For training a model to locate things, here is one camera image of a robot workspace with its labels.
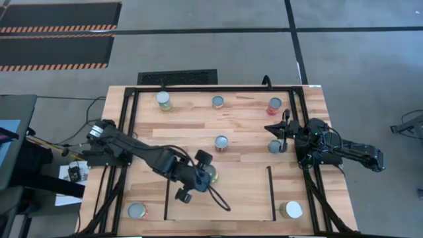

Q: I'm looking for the grey desk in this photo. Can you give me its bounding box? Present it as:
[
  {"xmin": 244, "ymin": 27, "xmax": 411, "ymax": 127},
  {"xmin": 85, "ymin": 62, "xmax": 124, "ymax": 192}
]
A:
[{"xmin": 0, "ymin": 94, "xmax": 38, "ymax": 192}]

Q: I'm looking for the yellow cable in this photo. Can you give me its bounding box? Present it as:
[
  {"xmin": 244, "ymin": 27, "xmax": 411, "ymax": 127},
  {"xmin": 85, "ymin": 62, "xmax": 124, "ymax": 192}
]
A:
[{"xmin": 26, "ymin": 137, "xmax": 87, "ymax": 162}]

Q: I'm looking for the red label tin can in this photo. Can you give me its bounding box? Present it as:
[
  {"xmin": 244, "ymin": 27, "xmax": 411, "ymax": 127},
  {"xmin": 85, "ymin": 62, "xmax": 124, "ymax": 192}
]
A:
[{"xmin": 265, "ymin": 97, "xmax": 283, "ymax": 116}]

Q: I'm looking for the white paper sheet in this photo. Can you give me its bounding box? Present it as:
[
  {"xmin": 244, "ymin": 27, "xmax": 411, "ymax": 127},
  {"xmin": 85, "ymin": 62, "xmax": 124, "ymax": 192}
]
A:
[{"xmin": 54, "ymin": 161, "xmax": 89, "ymax": 207}]

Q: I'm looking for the black floor cable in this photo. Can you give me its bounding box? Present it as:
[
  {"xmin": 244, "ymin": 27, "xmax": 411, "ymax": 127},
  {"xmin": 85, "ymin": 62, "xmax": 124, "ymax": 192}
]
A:
[{"xmin": 36, "ymin": 95, "xmax": 107, "ymax": 146}]

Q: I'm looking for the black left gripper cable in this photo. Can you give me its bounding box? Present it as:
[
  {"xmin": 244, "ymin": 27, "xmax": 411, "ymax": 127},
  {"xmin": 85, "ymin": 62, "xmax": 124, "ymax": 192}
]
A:
[{"xmin": 207, "ymin": 184, "xmax": 231, "ymax": 212}]

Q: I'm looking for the brown label tin can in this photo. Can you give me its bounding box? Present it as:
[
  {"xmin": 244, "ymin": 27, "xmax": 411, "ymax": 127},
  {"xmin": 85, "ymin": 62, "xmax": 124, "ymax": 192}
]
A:
[{"xmin": 213, "ymin": 134, "xmax": 229, "ymax": 153}]

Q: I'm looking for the white-top olive label can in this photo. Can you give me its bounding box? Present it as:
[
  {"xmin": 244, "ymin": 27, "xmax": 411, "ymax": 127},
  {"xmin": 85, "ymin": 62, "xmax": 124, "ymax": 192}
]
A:
[{"xmin": 279, "ymin": 200, "xmax": 304, "ymax": 219}]

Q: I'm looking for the small black electronic device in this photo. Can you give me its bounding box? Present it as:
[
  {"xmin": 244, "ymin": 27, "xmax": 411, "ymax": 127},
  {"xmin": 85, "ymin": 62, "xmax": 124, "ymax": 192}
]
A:
[{"xmin": 67, "ymin": 166, "xmax": 82, "ymax": 182}]

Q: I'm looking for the wooden shelf with black legs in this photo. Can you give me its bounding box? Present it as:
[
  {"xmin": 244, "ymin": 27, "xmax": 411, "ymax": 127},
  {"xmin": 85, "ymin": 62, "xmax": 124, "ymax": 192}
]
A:
[{"xmin": 163, "ymin": 165, "xmax": 277, "ymax": 222}]

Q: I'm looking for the teal label tin can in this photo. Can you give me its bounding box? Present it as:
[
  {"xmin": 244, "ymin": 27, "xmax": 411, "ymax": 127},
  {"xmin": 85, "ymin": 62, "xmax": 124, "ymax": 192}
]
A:
[{"xmin": 267, "ymin": 139, "xmax": 284, "ymax": 155}]

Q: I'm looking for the pale-top green yellow can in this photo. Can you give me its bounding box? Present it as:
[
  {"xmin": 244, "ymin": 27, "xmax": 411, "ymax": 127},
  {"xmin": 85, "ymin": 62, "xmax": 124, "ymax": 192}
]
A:
[{"xmin": 155, "ymin": 91, "xmax": 173, "ymax": 112}]

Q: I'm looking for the grey metal stand base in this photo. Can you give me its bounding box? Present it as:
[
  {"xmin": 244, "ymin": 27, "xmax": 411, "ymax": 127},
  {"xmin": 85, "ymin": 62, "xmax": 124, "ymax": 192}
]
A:
[{"xmin": 389, "ymin": 110, "xmax": 423, "ymax": 140}]

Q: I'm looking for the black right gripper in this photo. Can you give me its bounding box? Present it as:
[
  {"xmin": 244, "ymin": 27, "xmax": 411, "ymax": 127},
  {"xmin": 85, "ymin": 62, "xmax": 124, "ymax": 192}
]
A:
[{"xmin": 264, "ymin": 110, "xmax": 300, "ymax": 153}]

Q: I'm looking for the black hazard-striped floor mat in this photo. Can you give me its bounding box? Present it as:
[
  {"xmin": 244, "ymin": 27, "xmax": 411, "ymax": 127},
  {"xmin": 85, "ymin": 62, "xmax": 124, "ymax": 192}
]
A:
[
  {"xmin": 0, "ymin": 34, "xmax": 116, "ymax": 72},
  {"xmin": 0, "ymin": 1, "xmax": 123, "ymax": 34}
]

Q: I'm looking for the orange label tin can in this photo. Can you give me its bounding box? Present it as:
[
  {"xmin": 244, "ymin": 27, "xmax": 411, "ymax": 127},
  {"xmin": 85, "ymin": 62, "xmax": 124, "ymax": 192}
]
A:
[{"xmin": 211, "ymin": 95, "xmax": 225, "ymax": 110}]

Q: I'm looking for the black cart frame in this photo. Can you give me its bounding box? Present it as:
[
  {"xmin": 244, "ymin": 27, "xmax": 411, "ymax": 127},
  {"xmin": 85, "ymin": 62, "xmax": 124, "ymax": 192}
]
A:
[{"xmin": 9, "ymin": 138, "xmax": 87, "ymax": 199}]

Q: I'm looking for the black floor vent grate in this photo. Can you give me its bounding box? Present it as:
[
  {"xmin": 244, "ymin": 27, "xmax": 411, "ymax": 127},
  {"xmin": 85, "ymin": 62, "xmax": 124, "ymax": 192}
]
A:
[{"xmin": 137, "ymin": 68, "xmax": 219, "ymax": 86}]

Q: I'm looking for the black floor tape strip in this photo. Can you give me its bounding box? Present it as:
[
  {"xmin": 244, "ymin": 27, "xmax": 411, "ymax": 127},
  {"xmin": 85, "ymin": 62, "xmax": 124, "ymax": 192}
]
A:
[{"xmin": 284, "ymin": 0, "xmax": 309, "ymax": 85}]

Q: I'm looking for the green sliced peaches can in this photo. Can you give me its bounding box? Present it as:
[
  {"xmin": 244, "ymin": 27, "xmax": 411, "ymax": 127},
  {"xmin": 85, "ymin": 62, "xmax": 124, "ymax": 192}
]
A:
[
  {"xmin": 204, "ymin": 164, "xmax": 219, "ymax": 184},
  {"xmin": 127, "ymin": 201, "xmax": 148, "ymax": 220}
]

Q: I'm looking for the blue sheet on desk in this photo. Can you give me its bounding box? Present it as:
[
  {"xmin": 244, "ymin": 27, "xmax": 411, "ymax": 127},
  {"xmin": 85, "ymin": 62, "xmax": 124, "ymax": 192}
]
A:
[{"xmin": 0, "ymin": 119, "xmax": 22, "ymax": 159}]

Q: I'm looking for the black aluminium rig frame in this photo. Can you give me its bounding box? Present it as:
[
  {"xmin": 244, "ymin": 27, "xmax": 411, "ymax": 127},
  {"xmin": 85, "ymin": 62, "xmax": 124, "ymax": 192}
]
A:
[{"xmin": 75, "ymin": 86, "xmax": 356, "ymax": 236}]

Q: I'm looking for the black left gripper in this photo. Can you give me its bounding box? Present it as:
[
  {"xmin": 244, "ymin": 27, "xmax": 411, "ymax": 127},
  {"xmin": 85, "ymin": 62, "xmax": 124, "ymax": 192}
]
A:
[{"xmin": 174, "ymin": 149, "xmax": 213, "ymax": 204}]

